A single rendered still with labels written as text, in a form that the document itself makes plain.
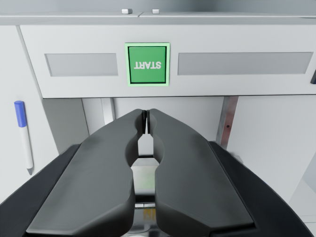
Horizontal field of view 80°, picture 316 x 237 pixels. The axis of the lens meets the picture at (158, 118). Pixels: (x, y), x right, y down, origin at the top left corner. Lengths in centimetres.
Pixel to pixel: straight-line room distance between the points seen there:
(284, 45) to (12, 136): 41
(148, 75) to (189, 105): 21
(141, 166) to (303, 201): 69
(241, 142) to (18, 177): 50
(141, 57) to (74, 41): 8
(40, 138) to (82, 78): 12
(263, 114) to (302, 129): 12
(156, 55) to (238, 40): 10
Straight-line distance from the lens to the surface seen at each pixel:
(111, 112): 42
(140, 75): 26
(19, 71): 31
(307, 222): 92
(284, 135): 60
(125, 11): 60
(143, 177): 49
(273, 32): 30
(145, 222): 61
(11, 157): 40
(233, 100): 44
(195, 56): 27
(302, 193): 100
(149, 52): 25
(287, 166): 68
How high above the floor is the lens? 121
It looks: 60 degrees down
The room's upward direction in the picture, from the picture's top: 175 degrees clockwise
